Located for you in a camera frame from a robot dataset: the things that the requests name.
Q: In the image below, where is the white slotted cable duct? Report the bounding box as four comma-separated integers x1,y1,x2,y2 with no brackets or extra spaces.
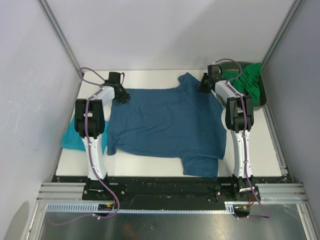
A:
46,202,251,214

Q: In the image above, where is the right aluminium frame post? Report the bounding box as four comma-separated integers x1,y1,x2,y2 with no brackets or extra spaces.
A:
261,0,305,70

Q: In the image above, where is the dark blue t shirt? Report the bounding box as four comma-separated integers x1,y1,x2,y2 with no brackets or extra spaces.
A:
107,73,227,178

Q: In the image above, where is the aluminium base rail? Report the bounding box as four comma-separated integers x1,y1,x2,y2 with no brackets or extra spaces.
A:
257,104,309,205

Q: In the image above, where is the grey plastic bin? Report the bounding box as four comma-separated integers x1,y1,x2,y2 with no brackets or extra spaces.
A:
219,61,267,109

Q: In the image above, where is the left aluminium frame post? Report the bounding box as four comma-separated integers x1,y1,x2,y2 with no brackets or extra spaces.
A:
37,0,82,77

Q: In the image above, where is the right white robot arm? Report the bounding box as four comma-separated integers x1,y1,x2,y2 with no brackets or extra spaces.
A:
197,64,255,201

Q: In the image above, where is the teal folded t shirt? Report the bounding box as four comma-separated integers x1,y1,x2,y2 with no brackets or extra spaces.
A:
60,116,109,153

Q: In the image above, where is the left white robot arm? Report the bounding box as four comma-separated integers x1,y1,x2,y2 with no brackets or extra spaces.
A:
74,71,131,200

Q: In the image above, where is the green crumpled t shirt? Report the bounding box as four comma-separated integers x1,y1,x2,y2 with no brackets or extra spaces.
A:
222,62,262,107

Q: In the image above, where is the aluminium frame post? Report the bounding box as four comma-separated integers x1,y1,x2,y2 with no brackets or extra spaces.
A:
261,0,305,70
37,0,82,77

